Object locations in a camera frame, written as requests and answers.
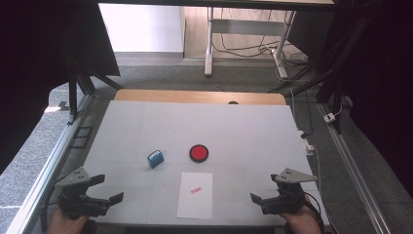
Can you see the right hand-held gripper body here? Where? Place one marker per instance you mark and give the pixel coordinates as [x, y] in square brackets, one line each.
[287, 198]

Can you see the blue transparent stamp cap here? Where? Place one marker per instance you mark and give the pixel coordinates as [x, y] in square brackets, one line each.
[156, 163]

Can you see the white desk frame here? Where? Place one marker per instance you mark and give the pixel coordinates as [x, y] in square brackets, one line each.
[246, 26]

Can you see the white plug adapter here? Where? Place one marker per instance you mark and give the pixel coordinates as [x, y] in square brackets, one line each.
[329, 117]

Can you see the black curtain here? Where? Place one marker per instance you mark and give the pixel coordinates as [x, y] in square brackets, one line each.
[39, 65]
[383, 81]

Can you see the person's left hand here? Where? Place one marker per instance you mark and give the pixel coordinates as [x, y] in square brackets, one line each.
[65, 226]

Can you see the white paper sheet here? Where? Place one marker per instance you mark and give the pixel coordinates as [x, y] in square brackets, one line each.
[195, 204]

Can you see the black floor socket frame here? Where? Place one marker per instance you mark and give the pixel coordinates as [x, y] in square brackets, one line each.
[82, 137]

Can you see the aluminium rail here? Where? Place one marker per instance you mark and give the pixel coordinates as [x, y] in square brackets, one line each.
[354, 175]
[48, 165]

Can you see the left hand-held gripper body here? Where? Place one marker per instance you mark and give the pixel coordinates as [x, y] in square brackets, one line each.
[78, 203]

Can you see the blue transparent stamp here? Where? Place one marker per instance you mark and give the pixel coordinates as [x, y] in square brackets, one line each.
[155, 159]

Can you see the white power strip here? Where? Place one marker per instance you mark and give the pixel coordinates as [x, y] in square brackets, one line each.
[307, 148]

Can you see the wooden table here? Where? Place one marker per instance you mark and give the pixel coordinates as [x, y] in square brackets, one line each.
[195, 97]

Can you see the round red ink pad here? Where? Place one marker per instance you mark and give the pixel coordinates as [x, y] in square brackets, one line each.
[198, 153]

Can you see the person's right hand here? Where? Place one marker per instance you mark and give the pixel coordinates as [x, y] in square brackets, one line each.
[302, 222]

